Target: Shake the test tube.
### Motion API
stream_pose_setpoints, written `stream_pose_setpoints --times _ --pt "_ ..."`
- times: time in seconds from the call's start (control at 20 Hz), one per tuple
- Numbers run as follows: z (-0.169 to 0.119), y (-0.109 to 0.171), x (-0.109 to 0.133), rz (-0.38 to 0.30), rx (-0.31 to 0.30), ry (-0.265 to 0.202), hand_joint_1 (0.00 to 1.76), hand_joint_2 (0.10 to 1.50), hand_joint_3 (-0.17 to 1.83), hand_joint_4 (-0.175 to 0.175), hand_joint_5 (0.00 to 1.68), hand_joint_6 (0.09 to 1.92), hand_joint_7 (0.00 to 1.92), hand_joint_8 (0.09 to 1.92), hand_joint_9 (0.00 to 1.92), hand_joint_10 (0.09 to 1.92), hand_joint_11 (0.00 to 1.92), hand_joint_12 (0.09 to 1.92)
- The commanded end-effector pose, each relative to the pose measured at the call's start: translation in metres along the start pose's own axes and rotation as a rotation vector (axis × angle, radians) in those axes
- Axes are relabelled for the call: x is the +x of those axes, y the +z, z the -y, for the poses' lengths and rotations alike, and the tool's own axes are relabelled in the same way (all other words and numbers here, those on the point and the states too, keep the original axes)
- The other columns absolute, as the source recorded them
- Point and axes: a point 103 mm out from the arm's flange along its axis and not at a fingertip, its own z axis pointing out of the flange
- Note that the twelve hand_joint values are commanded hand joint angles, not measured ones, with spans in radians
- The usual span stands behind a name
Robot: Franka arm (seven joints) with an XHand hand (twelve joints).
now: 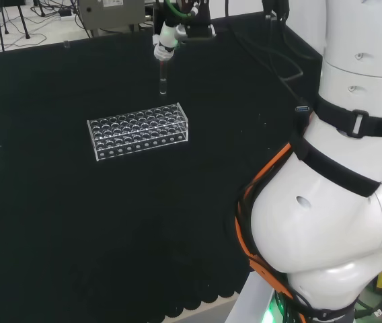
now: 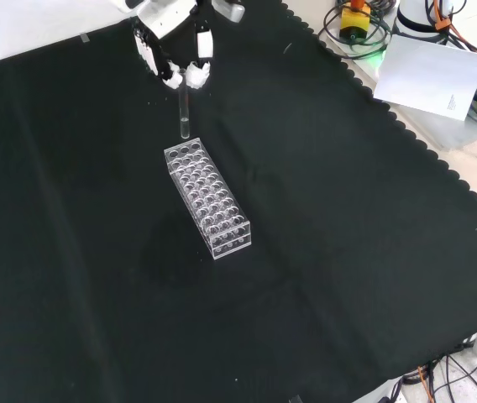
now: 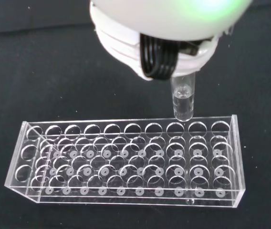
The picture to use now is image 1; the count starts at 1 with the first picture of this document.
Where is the black bench cloth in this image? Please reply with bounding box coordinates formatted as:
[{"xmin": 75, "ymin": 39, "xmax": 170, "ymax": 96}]
[{"xmin": 0, "ymin": 17, "xmax": 327, "ymax": 321}]

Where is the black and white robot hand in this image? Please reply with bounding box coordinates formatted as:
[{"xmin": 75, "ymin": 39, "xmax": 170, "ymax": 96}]
[{"xmin": 151, "ymin": 0, "xmax": 217, "ymax": 62}]

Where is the clear plastic test tube rack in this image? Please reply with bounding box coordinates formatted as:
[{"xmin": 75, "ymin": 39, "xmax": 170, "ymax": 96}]
[{"xmin": 86, "ymin": 102, "xmax": 190, "ymax": 163}]

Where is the clear glass test tube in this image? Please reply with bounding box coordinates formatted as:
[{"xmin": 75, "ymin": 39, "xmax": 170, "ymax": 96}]
[{"xmin": 158, "ymin": 59, "xmax": 169, "ymax": 97}]

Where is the black cable with blue plug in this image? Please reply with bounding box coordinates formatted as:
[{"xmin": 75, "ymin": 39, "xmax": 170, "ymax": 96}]
[{"xmin": 223, "ymin": 0, "xmax": 313, "ymax": 114}]

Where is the thin black floor cable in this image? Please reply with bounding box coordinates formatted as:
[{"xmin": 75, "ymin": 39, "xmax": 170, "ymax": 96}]
[{"xmin": 0, "ymin": 0, "xmax": 87, "ymax": 48}]

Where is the black tripod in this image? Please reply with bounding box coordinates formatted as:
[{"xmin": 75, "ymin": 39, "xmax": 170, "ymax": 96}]
[{"xmin": 0, "ymin": 0, "xmax": 31, "ymax": 52}]

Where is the grey metal box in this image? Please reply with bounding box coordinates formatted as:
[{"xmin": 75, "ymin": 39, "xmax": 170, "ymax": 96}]
[{"xmin": 77, "ymin": 0, "xmax": 149, "ymax": 34}]

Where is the green cable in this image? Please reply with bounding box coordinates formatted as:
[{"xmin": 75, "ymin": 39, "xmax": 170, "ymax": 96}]
[{"xmin": 163, "ymin": 0, "xmax": 200, "ymax": 20}]

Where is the orange cable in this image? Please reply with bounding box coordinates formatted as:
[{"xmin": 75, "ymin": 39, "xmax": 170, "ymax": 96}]
[{"xmin": 233, "ymin": 142, "xmax": 300, "ymax": 303}]

